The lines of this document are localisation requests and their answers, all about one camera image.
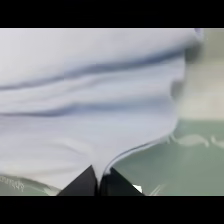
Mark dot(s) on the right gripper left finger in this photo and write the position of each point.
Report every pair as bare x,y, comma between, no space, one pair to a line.
84,185

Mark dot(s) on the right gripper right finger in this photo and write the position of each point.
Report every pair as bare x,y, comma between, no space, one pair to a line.
116,185

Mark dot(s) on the pale lilac shirt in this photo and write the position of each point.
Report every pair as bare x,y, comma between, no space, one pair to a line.
90,100

